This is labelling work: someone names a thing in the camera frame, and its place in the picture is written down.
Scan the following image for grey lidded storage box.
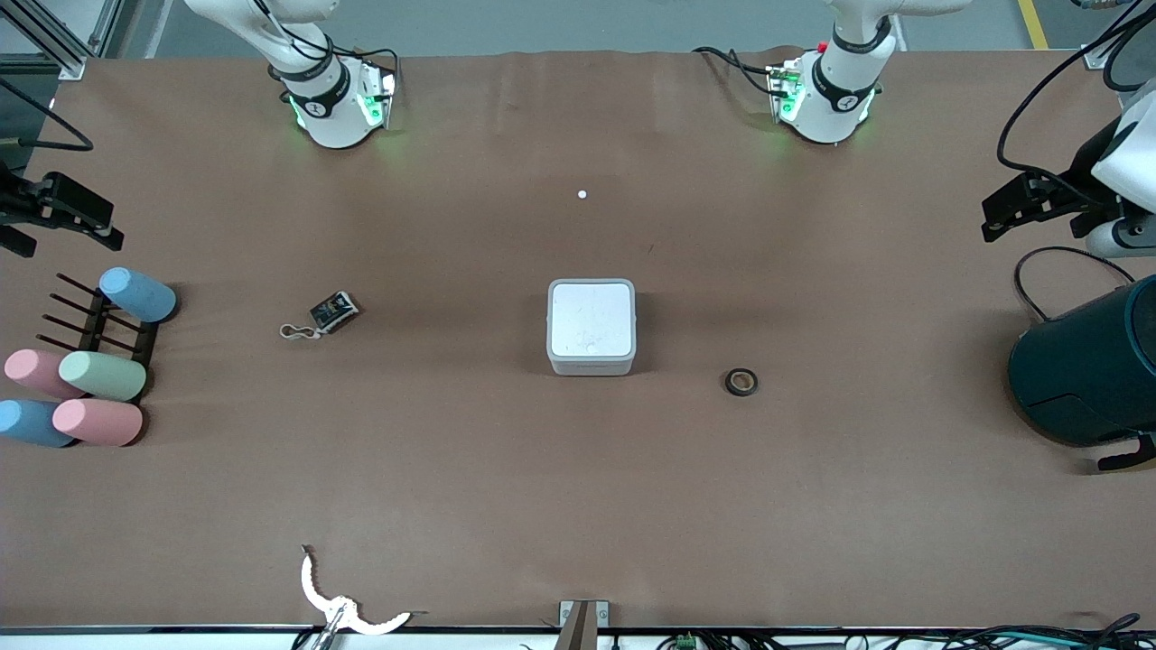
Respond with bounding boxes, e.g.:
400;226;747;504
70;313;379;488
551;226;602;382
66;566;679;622
547;278;637;376

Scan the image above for dark teal cylinder container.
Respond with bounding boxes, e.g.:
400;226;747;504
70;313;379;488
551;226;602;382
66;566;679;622
1008;274;1156;449

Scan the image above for green lit base connector box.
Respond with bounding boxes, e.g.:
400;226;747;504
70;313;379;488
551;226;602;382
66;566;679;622
356;61;399;129
767;58;806;124

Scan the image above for black peg cup rack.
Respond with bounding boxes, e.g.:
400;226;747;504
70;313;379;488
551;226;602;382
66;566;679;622
40;272;160;403

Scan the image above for metal mount bracket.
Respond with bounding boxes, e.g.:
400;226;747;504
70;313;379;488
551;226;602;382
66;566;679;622
559;599;610;650

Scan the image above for white curved serrated strip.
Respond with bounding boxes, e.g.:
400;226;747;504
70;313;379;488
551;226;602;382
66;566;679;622
300;545;413;635

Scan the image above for blue foam cylinder lower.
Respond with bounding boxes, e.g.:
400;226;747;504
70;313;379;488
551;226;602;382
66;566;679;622
0;399;78;449

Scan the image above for green foam cylinder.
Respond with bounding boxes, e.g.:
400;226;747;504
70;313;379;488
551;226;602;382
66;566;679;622
59;350;147;402

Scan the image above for pink foam cylinder lower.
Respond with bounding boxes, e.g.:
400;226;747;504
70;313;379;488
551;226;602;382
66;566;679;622
51;397;145;447

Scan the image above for black looped cable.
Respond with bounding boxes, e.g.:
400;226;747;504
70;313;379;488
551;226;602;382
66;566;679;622
1012;246;1136;323

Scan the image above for pink foam cylinder upper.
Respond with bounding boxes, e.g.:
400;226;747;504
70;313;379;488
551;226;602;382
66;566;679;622
4;348;87;399

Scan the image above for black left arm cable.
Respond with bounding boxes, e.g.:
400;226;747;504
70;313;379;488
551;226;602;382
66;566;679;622
997;0;1156;195

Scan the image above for black clamp handle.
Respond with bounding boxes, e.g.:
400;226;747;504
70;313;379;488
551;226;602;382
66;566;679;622
1096;432;1156;473

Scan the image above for black cable bundle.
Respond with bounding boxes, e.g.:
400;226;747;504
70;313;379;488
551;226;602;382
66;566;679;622
894;613;1146;650

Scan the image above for black base cable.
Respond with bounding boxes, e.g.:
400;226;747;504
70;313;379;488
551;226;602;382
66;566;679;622
348;45;401;87
693;45;779;98

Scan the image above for blue foam cylinder on rack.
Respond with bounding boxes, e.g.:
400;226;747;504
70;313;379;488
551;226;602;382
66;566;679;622
98;266;179;323

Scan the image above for pink foam cylinder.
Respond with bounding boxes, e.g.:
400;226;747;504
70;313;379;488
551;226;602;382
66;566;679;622
4;348;87;399
51;397;145;447

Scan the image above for black snack wrapper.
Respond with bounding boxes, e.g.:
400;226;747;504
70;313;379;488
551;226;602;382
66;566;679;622
310;290;360;334

